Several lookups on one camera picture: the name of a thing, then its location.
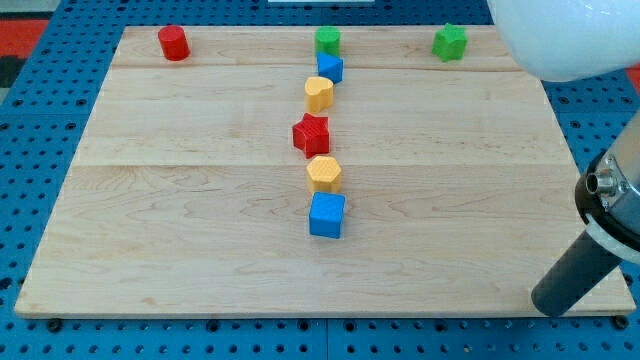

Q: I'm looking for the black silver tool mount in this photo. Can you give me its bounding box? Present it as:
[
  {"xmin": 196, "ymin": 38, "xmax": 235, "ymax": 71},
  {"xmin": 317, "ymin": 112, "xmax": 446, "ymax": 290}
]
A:
[{"xmin": 576, "ymin": 115, "xmax": 639, "ymax": 264}]

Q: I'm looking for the blue triangle block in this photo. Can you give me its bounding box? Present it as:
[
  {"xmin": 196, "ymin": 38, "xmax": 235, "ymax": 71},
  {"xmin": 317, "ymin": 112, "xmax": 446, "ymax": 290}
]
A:
[{"xmin": 316, "ymin": 52, "xmax": 344, "ymax": 84}]

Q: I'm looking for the blue cube block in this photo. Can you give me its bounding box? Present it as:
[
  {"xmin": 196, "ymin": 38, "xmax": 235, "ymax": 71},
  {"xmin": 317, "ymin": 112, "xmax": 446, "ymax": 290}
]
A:
[{"xmin": 308, "ymin": 192, "xmax": 346, "ymax": 239}]

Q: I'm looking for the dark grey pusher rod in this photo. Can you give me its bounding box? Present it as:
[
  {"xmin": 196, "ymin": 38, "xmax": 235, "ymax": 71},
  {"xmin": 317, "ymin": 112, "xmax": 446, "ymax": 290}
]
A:
[{"xmin": 531, "ymin": 231, "xmax": 621, "ymax": 317}]

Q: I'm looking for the green cylinder block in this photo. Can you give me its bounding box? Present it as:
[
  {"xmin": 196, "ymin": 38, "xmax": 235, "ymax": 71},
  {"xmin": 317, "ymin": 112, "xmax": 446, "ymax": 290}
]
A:
[{"xmin": 314, "ymin": 26, "xmax": 341, "ymax": 57}]

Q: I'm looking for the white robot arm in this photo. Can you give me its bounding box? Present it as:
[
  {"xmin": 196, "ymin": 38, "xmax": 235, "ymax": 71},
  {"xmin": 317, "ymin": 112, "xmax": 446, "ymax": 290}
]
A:
[{"xmin": 488, "ymin": 0, "xmax": 639, "ymax": 317}]

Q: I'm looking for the green star block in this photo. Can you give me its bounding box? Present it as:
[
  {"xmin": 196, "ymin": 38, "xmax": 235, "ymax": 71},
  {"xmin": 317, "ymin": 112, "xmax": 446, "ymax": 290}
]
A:
[{"xmin": 431, "ymin": 23, "xmax": 468, "ymax": 62}]

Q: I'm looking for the wooden board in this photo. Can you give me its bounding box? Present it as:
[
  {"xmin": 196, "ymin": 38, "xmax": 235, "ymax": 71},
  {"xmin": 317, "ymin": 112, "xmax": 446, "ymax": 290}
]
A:
[{"xmin": 14, "ymin": 25, "xmax": 637, "ymax": 320}]

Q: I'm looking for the red cylinder block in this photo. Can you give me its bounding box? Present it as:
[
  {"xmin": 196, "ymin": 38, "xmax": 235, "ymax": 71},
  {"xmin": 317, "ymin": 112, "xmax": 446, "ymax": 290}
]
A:
[{"xmin": 157, "ymin": 25, "xmax": 191, "ymax": 61}]

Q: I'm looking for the red star block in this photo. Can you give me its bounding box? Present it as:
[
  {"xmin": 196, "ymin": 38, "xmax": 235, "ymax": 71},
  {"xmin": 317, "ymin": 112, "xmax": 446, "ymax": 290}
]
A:
[{"xmin": 292, "ymin": 113, "xmax": 330, "ymax": 159}]

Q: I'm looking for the yellow hexagon block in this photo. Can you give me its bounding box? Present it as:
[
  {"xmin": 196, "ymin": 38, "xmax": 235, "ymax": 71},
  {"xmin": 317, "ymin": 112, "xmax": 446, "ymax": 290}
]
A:
[{"xmin": 306, "ymin": 155, "xmax": 342, "ymax": 193}]

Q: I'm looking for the yellow heart block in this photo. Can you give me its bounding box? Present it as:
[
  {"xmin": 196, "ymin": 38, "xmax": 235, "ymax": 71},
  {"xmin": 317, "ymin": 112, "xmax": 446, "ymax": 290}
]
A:
[{"xmin": 304, "ymin": 76, "xmax": 334, "ymax": 114}]

